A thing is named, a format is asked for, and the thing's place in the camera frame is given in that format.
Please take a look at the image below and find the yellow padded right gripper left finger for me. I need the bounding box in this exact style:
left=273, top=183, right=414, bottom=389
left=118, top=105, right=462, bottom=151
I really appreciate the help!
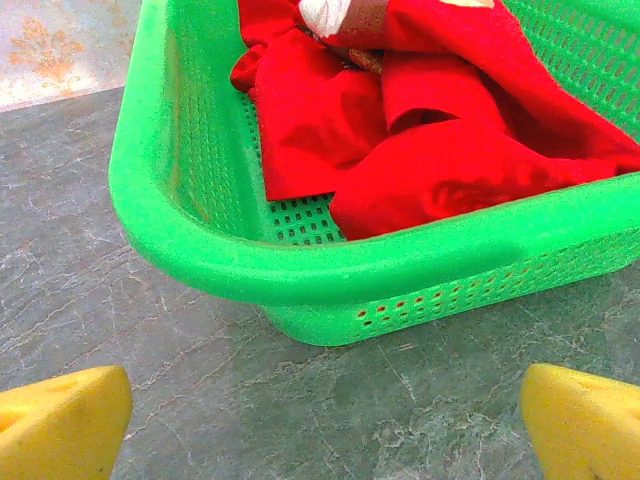
left=0, top=365, right=134, bottom=480

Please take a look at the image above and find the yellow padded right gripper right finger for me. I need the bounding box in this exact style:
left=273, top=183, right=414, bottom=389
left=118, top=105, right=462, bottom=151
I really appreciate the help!
left=519, top=363, right=640, bottom=480

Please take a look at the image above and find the red bear print t-shirt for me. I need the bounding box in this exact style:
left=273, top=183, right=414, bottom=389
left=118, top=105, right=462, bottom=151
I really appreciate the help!
left=229, top=0, right=640, bottom=242

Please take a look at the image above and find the green perforated plastic basket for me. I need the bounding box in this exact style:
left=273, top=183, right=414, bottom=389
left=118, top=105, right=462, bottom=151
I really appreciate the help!
left=108, top=0, right=640, bottom=348

